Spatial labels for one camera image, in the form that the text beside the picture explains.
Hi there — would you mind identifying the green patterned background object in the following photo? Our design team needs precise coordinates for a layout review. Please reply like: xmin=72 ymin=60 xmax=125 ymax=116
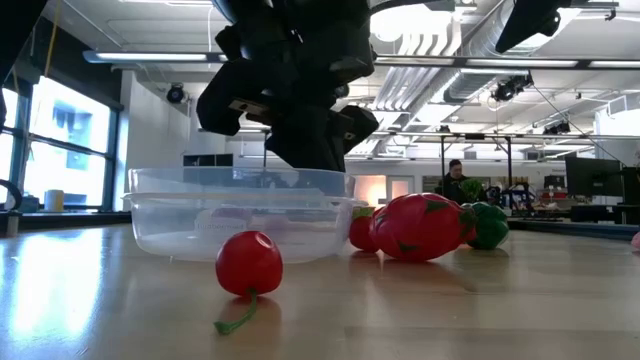
xmin=459 ymin=178 xmax=485 ymax=202

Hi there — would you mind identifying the person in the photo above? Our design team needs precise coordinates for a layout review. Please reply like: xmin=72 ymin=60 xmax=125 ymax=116
xmin=434 ymin=158 xmax=484 ymax=205

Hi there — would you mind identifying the long ceiling light bar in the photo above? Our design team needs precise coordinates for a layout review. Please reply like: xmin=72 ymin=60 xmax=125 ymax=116
xmin=82 ymin=49 xmax=640 ymax=71

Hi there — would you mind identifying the black cubby shelf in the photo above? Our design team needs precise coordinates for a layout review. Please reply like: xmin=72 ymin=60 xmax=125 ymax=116
xmin=182 ymin=153 xmax=235 ymax=168

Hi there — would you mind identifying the black background rig frame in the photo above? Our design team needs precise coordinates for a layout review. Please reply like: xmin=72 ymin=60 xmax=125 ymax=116
xmin=438 ymin=132 xmax=515 ymax=201

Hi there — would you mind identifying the silver ceiling duct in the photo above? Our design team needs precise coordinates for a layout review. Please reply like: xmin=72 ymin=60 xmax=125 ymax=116
xmin=374 ymin=19 xmax=506 ymax=112

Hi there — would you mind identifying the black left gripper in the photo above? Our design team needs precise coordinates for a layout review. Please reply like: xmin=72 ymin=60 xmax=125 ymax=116
xmin=196 ymin=22 xmax=380 ymax=174

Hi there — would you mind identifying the green toy bell pepper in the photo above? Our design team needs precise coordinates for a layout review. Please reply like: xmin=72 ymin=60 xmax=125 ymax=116
xmin=462 ymin=201 xmax=511 ymax=251

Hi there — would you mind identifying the red toy cherry green stem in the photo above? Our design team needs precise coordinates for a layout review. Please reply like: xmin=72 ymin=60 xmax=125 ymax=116
xmin=213 ymin=230 xmax=285 ymax=336

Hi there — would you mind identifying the black computer monitor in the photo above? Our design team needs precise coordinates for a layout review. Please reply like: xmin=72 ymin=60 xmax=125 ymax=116
xmin=564 ymin=156 xmax=624 ymax=198

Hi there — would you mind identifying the white cup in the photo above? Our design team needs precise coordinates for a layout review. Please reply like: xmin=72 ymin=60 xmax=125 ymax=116
xmin=43 ymin=189 xmax=66 ymax=213

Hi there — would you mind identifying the large window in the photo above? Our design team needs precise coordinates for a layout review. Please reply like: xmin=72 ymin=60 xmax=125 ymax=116
xmin=0 ymin=74 xmax=115 ymax=212

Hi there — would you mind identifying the clear plastic tupperware container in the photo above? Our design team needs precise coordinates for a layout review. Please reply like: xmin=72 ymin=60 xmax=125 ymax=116
xmin=122 ymin=167 xmax=369 ymax=265

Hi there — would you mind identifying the red toy dragon fruit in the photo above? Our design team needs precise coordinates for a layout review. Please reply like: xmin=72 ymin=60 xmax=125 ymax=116
xmin=368 ymin=192 xmax=479 ymax=263

